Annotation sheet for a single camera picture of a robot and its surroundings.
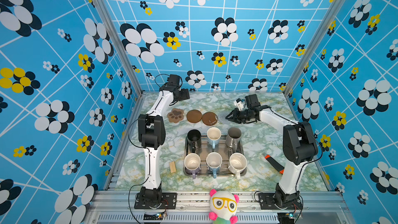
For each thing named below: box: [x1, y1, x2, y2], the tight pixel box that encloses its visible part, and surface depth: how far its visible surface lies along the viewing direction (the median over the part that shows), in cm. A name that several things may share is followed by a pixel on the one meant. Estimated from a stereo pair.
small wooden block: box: [169, 160, 177, 174], surface depth 84 cm
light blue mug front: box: [206, 151, 223, 179], surface depth 80 cm
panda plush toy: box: [208, 188, 240, 224], surface depth 68 cm
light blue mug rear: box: [206, 126, 222, 149], surface depth 89 cm
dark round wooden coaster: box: [186, 109, 203, 123], surface depth 107 cm
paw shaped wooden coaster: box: [166, 107, 184, 123], surface depth 108 cm
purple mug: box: [183, 152, 202, 180], surface depth 82 cm
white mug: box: [228, 152, 248, 179], surface depth 81 cm
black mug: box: [186, 129, 202, 154], surface depth 91 cm
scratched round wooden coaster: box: [202, 112, 219, 126], surface depth 106 cm
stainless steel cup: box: [225, 126, 242, 152], surface depth 89 cm
